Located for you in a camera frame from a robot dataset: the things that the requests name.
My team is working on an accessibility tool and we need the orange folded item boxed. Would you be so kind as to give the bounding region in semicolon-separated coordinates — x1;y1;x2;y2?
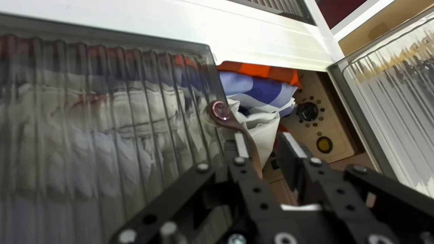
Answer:
215;59;302;87

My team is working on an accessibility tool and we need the smoked ribbed cabinet door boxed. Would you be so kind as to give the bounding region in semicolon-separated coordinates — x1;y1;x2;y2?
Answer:
326;10;434;200
227;0;315;24
0;12;264;244

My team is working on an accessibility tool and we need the white crumpled cloth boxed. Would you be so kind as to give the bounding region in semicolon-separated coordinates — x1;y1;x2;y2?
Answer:
226;98;284;169

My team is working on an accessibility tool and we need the blue white checked cloth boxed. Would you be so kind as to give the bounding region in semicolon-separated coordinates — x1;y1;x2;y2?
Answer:
218;70;298;119

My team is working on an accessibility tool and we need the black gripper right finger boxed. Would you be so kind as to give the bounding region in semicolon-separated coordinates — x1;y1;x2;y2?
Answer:
275;129;434;244

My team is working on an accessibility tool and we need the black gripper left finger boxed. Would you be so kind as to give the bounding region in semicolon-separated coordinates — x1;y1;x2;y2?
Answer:
107;131;296;244

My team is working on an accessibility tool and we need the white desk with maroon front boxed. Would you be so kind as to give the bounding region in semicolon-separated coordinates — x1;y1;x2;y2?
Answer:
314;0;397;43

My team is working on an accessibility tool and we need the white three-tier cabinet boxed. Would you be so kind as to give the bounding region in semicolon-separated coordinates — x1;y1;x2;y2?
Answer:
0;0;347;73

